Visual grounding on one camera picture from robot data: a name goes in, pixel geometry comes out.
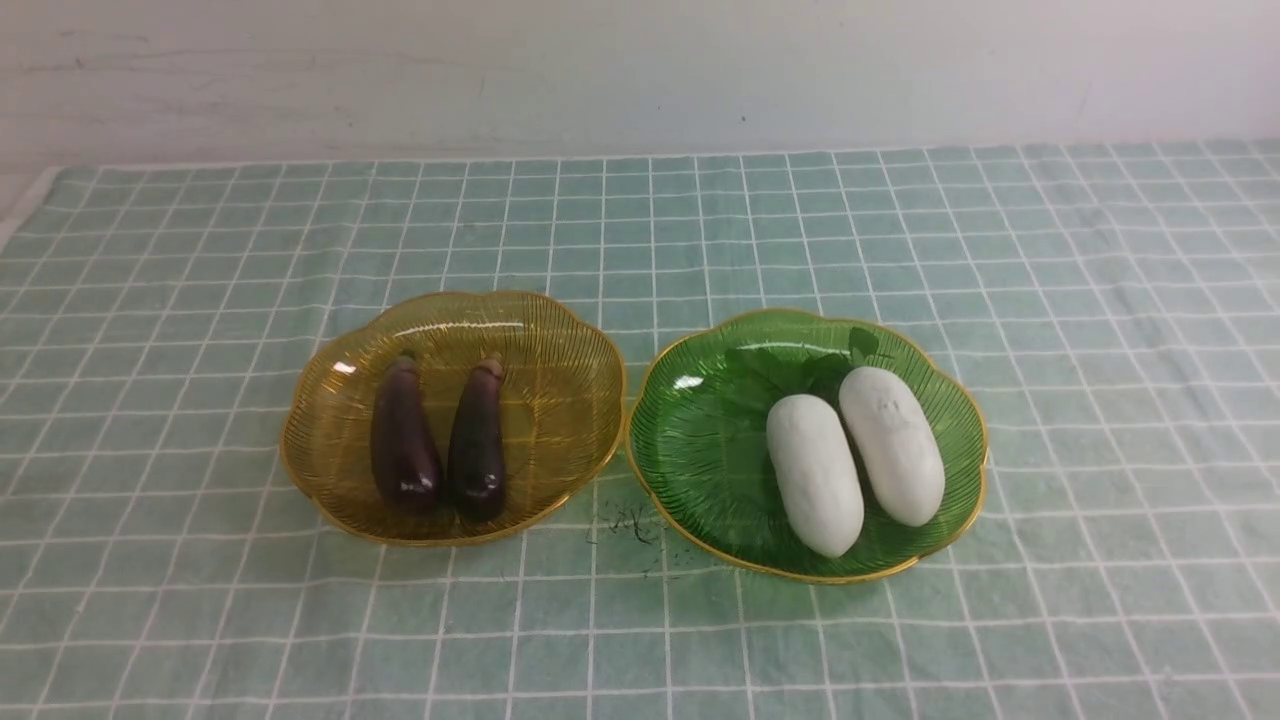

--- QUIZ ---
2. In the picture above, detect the white radish with leaves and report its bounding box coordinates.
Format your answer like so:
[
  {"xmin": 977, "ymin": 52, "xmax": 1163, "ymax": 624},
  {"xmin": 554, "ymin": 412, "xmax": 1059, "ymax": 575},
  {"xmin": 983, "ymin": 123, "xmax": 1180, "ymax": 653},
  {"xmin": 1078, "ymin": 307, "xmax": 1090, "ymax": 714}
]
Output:
[
  {"xmin": 837, "ymin": 327, "xmax": 945, "ymax": 527},
  {"xmin": 726, "ymin": 348, "xmax": 865, "ymax": 559}
]

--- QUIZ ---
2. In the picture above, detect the purple eggplant one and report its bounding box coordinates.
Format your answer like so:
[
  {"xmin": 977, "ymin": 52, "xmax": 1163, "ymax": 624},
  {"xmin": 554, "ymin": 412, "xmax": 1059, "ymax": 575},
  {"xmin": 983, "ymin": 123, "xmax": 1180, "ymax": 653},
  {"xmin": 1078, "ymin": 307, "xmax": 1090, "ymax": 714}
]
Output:
[
  {"xmin": 445, "ymin": 355, "xmax": 507, "ymax": 523},
  {"xmin": 370, "ymin": 352, "xmax": 444, "ymax": 516}
]

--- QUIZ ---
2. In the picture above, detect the green glass plate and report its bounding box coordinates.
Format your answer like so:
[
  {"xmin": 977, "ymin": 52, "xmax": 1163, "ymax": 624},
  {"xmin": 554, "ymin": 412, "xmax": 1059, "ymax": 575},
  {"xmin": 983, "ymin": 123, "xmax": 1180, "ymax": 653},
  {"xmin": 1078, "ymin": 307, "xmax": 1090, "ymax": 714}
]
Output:
[{"xmin": 627, "ymin": 307, "xmax": 989, "ymax": 585}]

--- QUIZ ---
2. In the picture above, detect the amber glass plate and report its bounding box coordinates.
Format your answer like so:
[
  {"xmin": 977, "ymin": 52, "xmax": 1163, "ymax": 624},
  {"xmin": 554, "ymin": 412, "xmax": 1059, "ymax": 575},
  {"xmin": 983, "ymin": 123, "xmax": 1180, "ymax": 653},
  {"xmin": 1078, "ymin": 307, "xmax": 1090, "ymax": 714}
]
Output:
[{"xmin": 279, "ymin": 290, "xmax": 627, "ymax": 548}]

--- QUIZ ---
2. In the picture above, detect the green checkered tablecloth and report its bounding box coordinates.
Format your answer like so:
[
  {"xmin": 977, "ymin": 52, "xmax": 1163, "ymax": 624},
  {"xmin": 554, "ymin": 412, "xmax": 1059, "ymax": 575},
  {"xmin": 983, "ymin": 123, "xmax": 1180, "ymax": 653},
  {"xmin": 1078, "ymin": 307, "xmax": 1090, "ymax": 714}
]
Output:
[{"xmin": 1, "ymin": 141, "xmax": 1277, "ymax": 719}]

